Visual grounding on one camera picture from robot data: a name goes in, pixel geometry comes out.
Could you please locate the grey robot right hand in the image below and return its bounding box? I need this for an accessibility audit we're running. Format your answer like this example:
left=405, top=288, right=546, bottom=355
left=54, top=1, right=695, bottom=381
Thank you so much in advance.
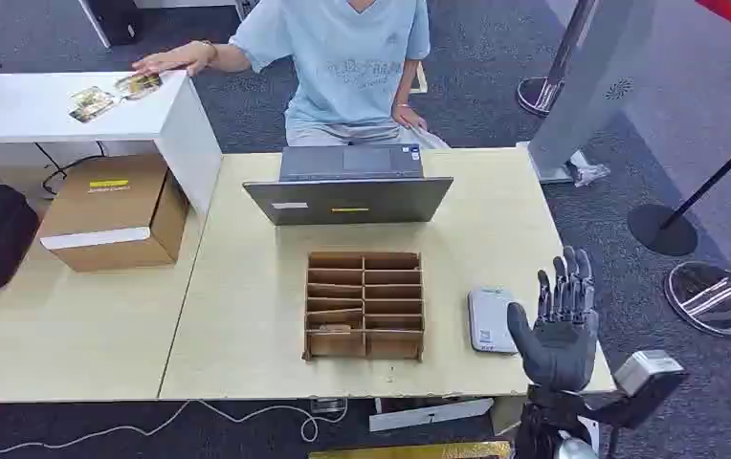
left=506, top=245, right=600, bottom=393

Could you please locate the person's left hand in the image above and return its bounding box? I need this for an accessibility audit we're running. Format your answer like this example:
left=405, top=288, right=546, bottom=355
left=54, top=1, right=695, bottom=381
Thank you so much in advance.
left=392, top=104, right=429, bottom=132

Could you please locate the person's right hand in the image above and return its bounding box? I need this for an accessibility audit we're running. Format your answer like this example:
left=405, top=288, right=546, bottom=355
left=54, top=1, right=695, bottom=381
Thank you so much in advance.
left=132, top=40, right=216, bottom=77

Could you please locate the black cabinet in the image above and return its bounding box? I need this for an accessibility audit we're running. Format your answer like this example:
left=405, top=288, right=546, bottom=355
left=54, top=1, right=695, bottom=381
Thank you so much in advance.
left=86, top=0, right=144, bottom=47

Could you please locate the white rounded card pack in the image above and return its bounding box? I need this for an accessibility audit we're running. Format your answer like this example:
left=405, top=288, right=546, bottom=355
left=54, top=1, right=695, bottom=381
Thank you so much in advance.
left=467, top=286, right=519, bottom=355

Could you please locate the person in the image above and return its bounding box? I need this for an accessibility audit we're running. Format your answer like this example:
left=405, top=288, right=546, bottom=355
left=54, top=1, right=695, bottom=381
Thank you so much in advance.
left=229, top=0, right=451, bottom=150

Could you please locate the grey open laptop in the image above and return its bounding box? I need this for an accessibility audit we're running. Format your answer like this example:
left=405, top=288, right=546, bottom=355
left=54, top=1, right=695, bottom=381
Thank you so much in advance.
left=243, top=143, right=454, bottom=227

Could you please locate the chrome stanchion with dark base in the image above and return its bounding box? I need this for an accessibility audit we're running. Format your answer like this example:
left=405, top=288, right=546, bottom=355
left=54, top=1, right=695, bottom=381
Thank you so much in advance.
left=516, top=0, right=598, bottom=120

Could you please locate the white flat board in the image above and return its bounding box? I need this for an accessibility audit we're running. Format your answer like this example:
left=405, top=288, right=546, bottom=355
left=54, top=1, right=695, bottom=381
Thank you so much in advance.
left=368, top=397, right=495, bottom=434

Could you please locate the white side desk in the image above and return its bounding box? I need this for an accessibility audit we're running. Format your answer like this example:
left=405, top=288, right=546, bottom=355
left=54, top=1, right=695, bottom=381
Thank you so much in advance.
left=0, top=69, right=224, bottom=217

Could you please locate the black stanchion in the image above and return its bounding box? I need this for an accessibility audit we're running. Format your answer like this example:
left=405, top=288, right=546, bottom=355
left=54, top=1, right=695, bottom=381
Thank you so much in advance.
left=626, top=120, right=731, bottom=258

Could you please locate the chrome stanchion with mirror base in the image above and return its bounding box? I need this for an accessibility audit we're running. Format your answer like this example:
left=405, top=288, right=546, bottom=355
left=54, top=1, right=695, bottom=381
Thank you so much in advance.
left=663, top=252, right=731, bottom=338

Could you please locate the brown cardboard box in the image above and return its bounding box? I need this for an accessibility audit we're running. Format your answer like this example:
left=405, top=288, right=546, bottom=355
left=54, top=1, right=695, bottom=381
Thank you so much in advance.
left=36, top=153, right=190, bottom=273

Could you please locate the crumpled clear plastic wrap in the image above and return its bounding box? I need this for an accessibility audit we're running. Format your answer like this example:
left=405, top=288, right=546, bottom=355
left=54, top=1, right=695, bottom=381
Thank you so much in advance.
left=565, top=151, right=612, bottom=188

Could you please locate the gold foil sheet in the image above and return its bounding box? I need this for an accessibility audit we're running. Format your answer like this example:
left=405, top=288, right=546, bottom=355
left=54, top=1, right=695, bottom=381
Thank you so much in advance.
left=306, top=441, right=513, bottom=459

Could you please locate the grey kiosk pillar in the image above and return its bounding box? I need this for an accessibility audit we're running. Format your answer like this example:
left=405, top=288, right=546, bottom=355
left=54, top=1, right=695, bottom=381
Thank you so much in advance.
left=517, top=0, right=658, bottom=186

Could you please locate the slotted wooden card box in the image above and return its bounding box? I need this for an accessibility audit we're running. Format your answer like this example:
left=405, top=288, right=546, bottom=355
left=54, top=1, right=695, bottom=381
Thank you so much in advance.
left=302, top=251, right=426, bottom=363

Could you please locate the floor power socket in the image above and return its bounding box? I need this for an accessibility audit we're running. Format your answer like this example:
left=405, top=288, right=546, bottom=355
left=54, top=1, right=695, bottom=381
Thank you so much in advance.
left=310, top=397, right=347, bottom=416

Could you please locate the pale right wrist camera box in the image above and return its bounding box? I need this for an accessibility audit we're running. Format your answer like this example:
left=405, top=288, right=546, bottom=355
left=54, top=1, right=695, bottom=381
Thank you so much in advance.
left=584, top=350, right=690, bottom=432

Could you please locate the black cable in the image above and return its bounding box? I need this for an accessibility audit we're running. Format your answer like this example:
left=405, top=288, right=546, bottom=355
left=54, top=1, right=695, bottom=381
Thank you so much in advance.
left=34, top=142, right=107, bottom=196

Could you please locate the white floor cable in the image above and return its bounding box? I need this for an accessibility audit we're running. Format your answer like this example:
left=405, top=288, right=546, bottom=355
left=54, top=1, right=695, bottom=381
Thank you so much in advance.
left=0, top=399, right=349, bottom=456

